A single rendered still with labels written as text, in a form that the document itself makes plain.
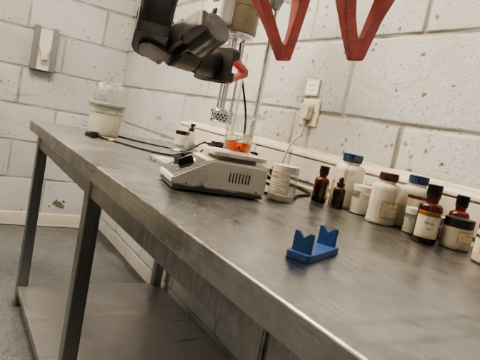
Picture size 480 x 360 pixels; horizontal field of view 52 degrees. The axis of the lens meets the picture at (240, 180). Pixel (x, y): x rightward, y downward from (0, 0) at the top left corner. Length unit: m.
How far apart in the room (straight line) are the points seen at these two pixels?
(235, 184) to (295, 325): 0.58
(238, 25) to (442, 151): 0.62
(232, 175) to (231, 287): 0.47
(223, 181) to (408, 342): 0.62
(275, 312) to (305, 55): 1.26
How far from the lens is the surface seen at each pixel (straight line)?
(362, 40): 0.40
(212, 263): 0.60
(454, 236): 0.99
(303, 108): 1.56
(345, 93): 1.48
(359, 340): 0.44
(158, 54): 0.91
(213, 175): 0.99
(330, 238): 0.70
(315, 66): 1.61
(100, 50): 3.38
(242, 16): 1.40
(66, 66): 3.34
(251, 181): 1.02
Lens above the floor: 0.91
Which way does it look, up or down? 7 degrees down
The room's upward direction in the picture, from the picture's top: 11 degrees clockwise
